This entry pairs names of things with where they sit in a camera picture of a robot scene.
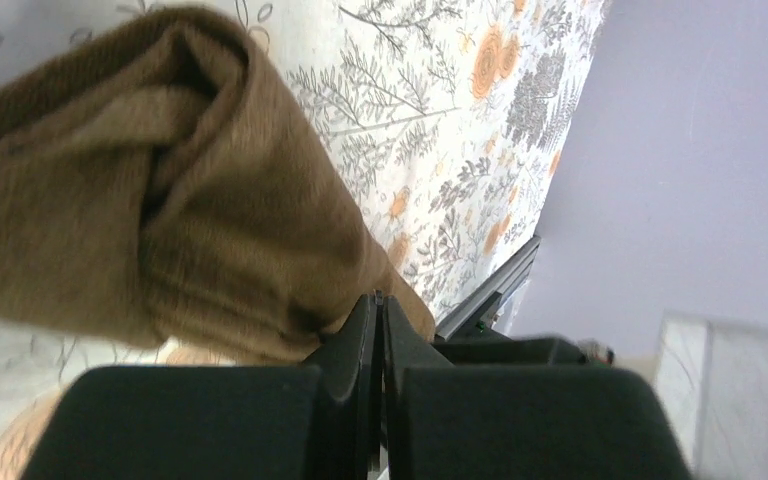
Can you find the floral patterned table mat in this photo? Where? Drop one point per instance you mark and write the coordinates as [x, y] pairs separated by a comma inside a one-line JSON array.
[[446, 120]]

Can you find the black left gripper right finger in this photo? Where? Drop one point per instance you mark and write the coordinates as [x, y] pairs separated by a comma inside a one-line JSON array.
[[547, 421]]

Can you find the brown cloth napkin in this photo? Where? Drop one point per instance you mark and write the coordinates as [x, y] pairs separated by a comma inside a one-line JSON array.
[[161, 181]]

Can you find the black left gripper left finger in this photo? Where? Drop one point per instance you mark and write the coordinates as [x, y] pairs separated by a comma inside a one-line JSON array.
[[317, 420]]

